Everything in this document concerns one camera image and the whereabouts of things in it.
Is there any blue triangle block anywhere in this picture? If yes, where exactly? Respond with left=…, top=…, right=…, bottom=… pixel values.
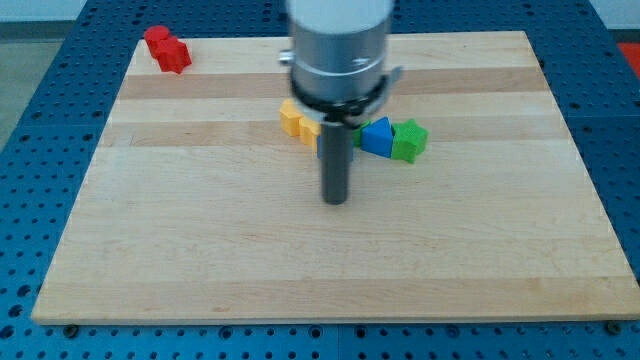
left=360, top=117, right=393, bottom=158

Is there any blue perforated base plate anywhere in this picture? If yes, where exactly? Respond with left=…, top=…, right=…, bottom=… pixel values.
left=1, top=0, right=639, bottom=359

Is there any red star block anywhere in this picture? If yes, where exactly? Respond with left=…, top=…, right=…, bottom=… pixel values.
left=155, top=36, right=192, bottom=74

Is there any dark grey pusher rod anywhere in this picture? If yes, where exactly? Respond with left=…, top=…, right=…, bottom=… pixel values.
left=320, top=122, right=353, bottom=205

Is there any green star block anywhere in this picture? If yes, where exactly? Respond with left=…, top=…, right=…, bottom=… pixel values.
left=391, top=119, right=429, bottom=164

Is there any blue block behind rod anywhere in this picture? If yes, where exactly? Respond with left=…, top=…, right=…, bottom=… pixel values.
left=316, top=135, right=323, bottom=159

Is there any wooden board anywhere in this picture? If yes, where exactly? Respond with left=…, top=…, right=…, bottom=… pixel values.
left=32, top=31, right=639, bottom=325

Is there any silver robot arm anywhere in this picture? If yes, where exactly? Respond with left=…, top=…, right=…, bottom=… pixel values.
left=280, top=0, right=401, bottom=128

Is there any yellow hexagon block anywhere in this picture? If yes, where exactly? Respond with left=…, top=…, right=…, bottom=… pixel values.
left=279, top=98, right=303, bottom=137

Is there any green block behind rod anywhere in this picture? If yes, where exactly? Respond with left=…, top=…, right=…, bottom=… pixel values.
left=352, top=120, right=371, bottom=148

